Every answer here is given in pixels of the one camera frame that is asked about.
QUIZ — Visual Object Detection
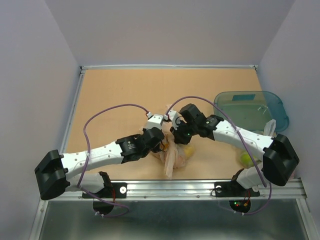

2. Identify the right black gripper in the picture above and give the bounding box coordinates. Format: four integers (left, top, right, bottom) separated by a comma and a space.
169, 119, 198, 145

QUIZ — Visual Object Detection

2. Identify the orange printed plastic bag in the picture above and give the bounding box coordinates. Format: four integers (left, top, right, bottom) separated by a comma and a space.
140, 121, 194, 180

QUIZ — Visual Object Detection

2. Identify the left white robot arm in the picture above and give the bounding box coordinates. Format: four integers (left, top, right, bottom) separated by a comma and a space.
34, 127, 165, 200

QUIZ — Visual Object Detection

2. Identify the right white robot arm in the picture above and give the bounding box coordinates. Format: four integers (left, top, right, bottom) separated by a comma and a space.
166, 103, 300, 198

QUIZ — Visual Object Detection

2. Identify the yellow fruit in bag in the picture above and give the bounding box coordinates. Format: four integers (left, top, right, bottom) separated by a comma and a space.
183, 145, 195, 159

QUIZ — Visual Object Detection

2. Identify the bag of green fruit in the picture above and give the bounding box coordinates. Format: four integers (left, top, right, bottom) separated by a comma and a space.
236, 119, 297, 181

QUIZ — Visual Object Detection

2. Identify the teal plastic tray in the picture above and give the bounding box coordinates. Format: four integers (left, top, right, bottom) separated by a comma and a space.
214, 91, 290, 132

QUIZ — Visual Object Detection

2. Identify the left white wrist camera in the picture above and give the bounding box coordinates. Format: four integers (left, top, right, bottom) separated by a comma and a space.
144, 112, 164, 130

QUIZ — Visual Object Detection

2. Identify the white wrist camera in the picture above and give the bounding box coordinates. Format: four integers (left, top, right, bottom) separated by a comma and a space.
144, 112, 164, 130
163, 110, 181, 130

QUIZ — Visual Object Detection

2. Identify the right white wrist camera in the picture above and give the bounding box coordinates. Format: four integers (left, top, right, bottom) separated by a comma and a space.
163, 110, 181, 130

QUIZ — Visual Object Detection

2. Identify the aluminium front rail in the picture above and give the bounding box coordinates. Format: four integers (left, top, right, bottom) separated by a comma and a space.
41, 177, 307, 201

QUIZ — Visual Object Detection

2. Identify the aluminium rail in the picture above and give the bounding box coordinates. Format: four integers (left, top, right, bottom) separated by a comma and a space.
59, 70, 86, 153
41, 177, 307, 201
80, 64, 258, 71

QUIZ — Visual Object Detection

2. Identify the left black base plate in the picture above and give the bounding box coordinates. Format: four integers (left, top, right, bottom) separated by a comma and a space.
80, 182, 127, 199

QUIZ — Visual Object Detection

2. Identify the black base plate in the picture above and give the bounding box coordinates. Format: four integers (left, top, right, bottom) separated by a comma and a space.
80, 182, 127, 199
210, 181, 260, 198

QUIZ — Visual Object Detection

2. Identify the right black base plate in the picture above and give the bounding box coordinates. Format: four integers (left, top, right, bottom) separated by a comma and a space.
210, 181, 260, 198

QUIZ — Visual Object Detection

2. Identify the aluminium back rail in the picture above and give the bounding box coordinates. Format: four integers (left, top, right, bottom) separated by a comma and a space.
80, 64, 258, 71

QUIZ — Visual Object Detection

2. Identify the aluminium left rail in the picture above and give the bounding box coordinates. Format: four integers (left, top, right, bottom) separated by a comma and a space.
59, 70, 86, 153

